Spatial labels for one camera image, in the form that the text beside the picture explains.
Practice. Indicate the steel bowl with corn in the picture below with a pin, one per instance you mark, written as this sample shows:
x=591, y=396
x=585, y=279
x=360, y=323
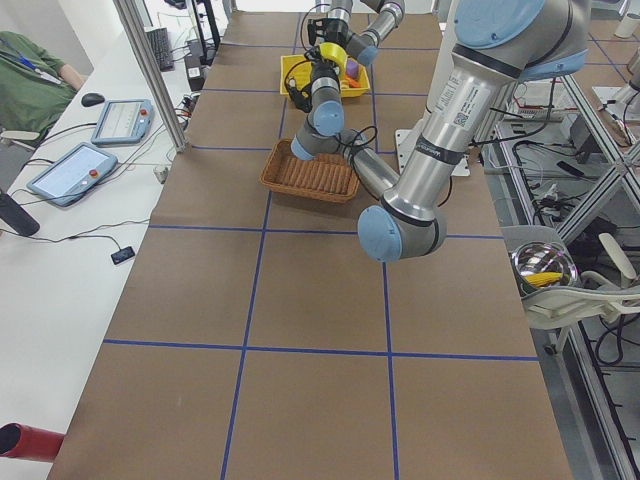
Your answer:
x=539, y=265

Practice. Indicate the far teach pendant tablet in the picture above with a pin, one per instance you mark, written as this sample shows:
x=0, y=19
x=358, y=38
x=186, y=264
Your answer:
x=123, y=122

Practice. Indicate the black keyboard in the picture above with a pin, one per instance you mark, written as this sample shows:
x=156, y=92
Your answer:
x=159, y=43

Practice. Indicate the brown wicker basket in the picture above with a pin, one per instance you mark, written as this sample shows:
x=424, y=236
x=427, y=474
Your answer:
x=326, y=178

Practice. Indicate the small black device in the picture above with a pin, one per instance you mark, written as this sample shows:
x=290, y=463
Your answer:
x=122, y=255

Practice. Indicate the near teach pendant tablet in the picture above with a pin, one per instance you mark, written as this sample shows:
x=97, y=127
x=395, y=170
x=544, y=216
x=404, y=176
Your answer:
x=73, y=175

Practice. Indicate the aluminium frame post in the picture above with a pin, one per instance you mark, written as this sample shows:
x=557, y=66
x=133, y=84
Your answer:
x=134, y=29

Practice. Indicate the yellow woven plastic basket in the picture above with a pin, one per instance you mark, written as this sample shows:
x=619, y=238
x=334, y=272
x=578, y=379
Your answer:
x=298, y=67

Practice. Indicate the black computer mouse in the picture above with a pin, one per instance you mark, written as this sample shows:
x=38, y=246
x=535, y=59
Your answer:
x=92, y=99

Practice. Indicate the red cylinder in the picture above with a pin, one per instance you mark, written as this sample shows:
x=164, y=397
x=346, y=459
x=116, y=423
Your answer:
x=25, y=442

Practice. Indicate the white office chair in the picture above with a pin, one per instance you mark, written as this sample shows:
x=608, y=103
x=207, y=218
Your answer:
x=561, y=306

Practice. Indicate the purple foam cube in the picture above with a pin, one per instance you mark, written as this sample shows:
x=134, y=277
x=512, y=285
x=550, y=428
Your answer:
x=352, y=69

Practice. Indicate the orange toy carrot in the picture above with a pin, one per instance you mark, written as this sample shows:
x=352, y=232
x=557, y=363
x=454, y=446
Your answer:
x=349, y=83

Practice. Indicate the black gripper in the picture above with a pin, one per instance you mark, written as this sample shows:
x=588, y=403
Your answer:
x=320, y=70
x=336, y=31

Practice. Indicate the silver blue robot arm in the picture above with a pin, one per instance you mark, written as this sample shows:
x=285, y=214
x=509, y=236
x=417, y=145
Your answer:
x=497, y=43
x=363, y=47

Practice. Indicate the teach pendant tablet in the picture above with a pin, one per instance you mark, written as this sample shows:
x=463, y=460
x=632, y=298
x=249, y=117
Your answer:
x=73, y=175
x=123, y=122

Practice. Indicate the person in green shirt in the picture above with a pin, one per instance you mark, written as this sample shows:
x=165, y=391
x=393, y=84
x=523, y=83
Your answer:
x=36, y=86

